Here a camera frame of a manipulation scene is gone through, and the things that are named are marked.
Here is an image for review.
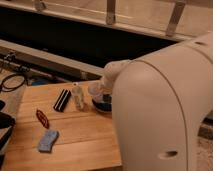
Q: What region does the white ceramic cup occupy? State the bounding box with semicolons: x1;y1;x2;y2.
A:
88;82;103;102

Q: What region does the black cable loop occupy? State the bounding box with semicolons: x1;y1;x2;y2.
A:
0;72;30;93

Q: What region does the black striped rectangular block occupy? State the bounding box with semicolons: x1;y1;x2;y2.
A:
53;89;71;112

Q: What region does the dark ceramic bowl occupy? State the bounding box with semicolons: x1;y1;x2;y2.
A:
92;94;112;112

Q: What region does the red oval object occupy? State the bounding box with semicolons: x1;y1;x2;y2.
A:
36;109;49;129

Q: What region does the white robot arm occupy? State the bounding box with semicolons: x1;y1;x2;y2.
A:
103;32;213;171

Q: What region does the small clear bottle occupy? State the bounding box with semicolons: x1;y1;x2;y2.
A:
72;82;84;110

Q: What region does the blue sponge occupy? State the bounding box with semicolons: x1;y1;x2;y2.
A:
37;129;59;153

